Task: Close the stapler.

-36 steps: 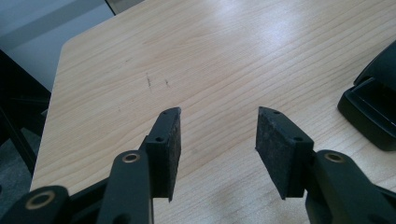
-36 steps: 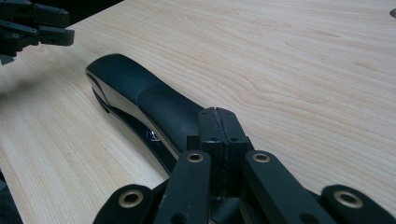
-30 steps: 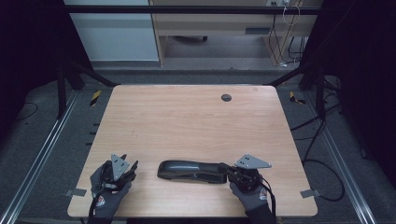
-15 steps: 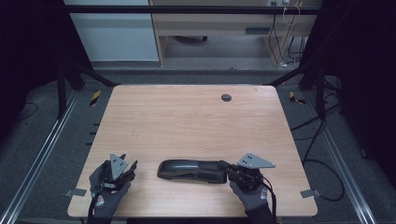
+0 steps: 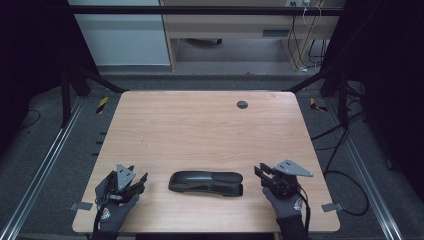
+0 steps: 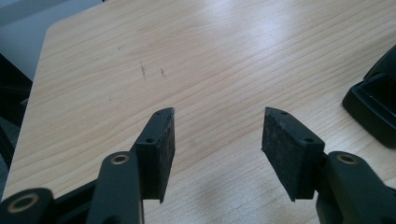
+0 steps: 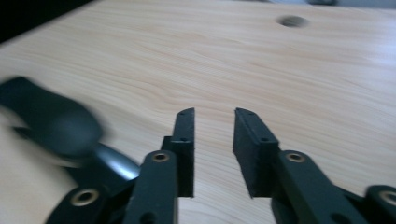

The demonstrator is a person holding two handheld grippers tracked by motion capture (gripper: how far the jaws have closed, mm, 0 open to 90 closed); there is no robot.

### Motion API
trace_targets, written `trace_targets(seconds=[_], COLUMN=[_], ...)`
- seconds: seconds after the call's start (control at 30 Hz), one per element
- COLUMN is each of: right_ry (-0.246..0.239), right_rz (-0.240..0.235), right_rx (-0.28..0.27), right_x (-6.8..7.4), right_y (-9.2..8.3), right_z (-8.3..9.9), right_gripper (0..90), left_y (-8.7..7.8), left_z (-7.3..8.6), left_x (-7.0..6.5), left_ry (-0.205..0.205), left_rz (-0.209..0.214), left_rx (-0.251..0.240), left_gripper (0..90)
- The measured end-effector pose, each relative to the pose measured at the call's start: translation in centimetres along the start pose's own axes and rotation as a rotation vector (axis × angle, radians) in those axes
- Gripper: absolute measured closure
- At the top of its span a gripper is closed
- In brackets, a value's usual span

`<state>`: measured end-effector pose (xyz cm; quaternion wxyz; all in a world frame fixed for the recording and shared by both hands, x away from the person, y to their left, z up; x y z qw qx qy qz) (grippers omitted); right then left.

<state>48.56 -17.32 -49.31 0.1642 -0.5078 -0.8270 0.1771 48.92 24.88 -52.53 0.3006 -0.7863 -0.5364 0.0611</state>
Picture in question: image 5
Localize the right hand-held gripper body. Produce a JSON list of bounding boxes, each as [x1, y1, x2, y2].
[[266, 159, 314, 200]]

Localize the thin black floor cable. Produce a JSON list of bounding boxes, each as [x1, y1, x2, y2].
[[19, 109, 42, 130]]

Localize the person's right hand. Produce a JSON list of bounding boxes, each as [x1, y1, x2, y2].
[[262, 187, 306, 219]]

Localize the yellow-handled tool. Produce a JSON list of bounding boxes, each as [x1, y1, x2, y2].
[[95, 96, 110, 115]]

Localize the aluminium floor rail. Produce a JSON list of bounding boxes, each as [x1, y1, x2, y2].
[[324, 98, 404, 240], [0, 96, 86, 240]]

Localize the black hanging cables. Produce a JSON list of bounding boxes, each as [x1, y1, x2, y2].
[[288, 14, 331, 72]]

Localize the black frame strut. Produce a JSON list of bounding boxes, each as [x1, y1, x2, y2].
[[60, 64, 128, 128], [283, 66, 350, 128]]

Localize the black curtain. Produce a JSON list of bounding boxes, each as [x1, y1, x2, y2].
[[0, 0, 99, 158], [321, 0, 424, 194]]

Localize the grey tape tab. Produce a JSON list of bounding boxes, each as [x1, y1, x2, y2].
[[69, 201, 94, 212], [321, 202, 344, 213]]

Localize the yellow black striped tape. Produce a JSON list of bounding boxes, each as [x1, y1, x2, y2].
[[309, 97, 328, 113]]

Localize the light wooden desk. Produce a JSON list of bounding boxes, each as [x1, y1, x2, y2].
[[159, 0, 348, 71]]

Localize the black stapler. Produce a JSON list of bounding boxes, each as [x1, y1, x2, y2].
[[168, 170, 244, 198]]

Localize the black looped floor cable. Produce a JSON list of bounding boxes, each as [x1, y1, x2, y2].
[[324, 169, 370, 217]]

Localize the black horizontal frame bar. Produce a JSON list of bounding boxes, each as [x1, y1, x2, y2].
[[68, 5, 348, 16]]

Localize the white cabinet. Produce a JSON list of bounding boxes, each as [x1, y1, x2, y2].
[[68, 0, 171, 67]]

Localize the black floor cable bundle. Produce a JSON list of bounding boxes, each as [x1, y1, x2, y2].
[[311, 83, 367, 172]]

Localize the white hanging cable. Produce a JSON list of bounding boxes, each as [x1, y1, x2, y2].
[[302, 0, 323, 28]]

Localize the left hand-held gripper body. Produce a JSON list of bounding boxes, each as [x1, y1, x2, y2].
[[103, 163, 141, 204]]

